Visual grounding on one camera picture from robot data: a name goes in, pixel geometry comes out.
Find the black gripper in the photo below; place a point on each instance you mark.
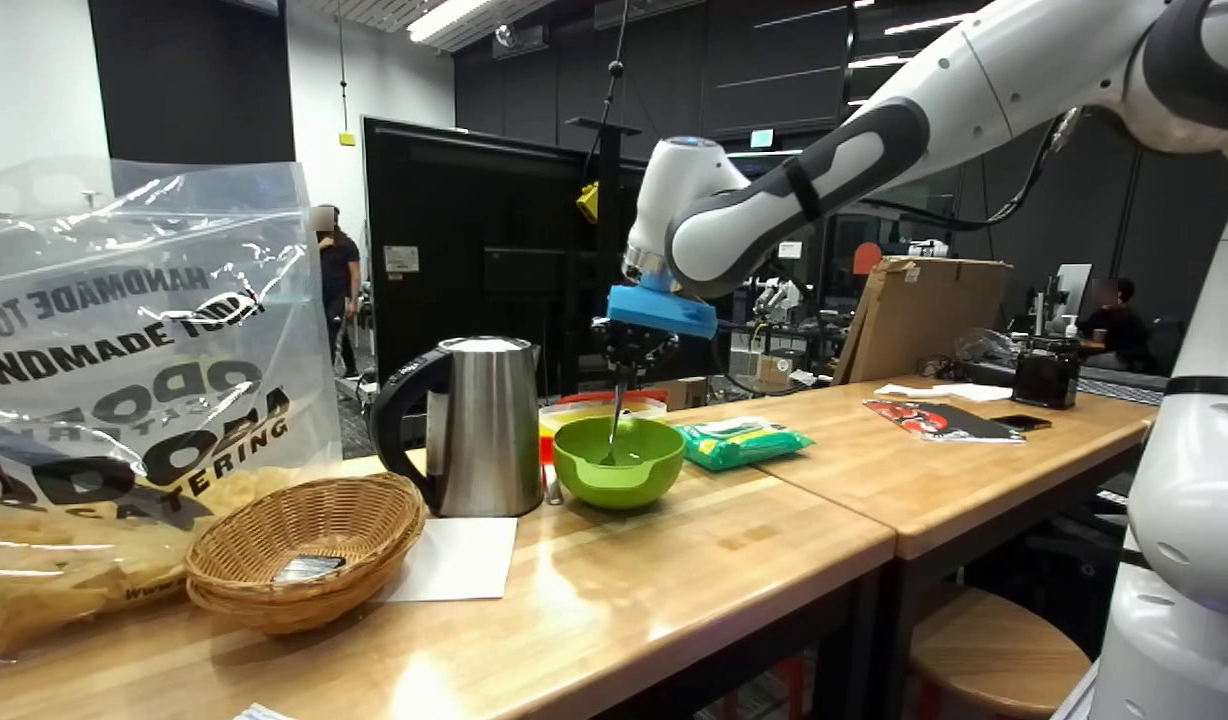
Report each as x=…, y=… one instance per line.
x=638, y=346

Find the metal spoon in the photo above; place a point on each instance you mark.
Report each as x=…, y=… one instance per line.
x=616, y=427

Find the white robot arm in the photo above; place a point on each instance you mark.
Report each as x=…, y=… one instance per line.
x=1014, y=67

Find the green plastic bowl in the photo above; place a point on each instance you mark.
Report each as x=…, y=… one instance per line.
x=624, y=475

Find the green wet wipes pack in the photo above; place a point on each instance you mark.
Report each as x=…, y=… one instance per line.
x=746, y=444

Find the steel electric kettle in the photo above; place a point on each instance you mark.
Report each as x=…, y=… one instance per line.
x=487, y=427

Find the yellow tag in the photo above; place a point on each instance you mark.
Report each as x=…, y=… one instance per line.
x=590, y=202

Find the large black monitor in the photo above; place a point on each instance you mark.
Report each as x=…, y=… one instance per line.
x=495, y=253

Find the white paper sheet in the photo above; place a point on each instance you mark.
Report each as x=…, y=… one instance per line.
x=457, y=563

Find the brown cardboard box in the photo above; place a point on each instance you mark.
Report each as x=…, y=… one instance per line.
x=924, y=320

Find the standing person in black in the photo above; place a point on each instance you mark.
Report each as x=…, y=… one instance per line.
x=339, y=280

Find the black and red booklet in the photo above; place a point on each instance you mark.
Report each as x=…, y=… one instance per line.
x=954, y=423

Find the white paper napkin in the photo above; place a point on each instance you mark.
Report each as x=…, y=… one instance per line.
x=967, y=394

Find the wicker basket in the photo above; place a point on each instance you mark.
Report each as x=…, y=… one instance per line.
x=305, y=554

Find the small packet in basket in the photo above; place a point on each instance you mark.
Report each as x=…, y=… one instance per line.
x=309, y=570

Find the ceiling light strip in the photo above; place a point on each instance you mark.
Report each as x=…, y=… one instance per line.
x=446, y=16

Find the black device on table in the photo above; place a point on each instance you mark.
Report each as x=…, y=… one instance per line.
x=1046, y=372

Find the round wooden stool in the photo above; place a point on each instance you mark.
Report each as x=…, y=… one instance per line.
x=999, y=653

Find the clear printed plastic bag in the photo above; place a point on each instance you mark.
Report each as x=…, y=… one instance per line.
x=144, y=335

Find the seated person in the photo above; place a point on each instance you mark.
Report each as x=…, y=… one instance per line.
x=1119, y=324

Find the tortilla pack in plastic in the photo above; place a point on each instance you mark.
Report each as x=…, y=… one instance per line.
x=66, y=572

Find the black camera pole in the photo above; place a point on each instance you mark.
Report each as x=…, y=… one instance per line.
x=609, y=185

